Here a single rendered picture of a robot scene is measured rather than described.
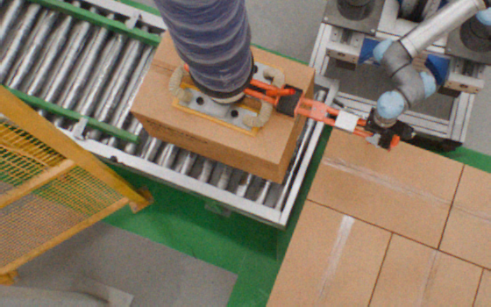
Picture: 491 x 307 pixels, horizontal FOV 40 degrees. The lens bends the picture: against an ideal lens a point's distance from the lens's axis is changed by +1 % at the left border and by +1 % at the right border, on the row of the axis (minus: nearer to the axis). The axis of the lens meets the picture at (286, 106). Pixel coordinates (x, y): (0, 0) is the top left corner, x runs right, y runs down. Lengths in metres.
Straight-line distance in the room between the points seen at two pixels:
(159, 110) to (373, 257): 1.12
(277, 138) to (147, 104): 0.51
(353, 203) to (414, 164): 0.33
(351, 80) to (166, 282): 1.39
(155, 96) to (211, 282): 1.26
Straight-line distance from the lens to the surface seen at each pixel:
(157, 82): 2.60
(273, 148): 2.48
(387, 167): 3.04
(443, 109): 3.51
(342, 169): 3.02
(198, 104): 2.52
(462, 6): 2.14
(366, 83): 3.49
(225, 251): 3.53
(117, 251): 3.63
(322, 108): 2.37
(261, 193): 2.99
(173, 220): 3.58
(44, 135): 2.30
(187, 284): 3.54
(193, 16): 1.69
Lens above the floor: 3.50
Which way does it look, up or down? 73 degrees down
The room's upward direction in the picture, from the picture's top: 3 degrees counter-clockwise
